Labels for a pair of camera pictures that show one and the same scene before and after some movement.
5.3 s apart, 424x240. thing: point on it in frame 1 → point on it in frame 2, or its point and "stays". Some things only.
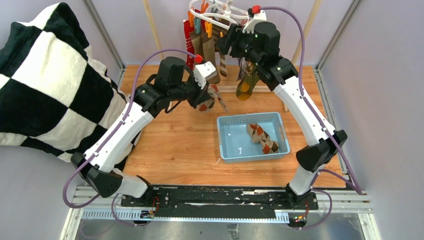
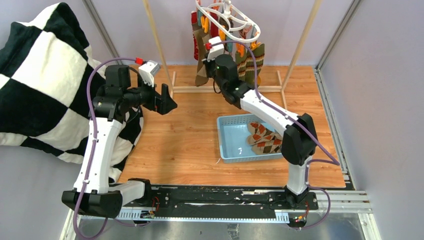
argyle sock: [213, 92] → [274, 146]
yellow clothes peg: [208, 27] → [204, 22]
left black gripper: [201, 95] → [161, 104]
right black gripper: [234, 36] → [207, 64]
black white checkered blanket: [55, 97] stays
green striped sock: [245, 89] stays
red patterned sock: [189, 44] → [214, 30]
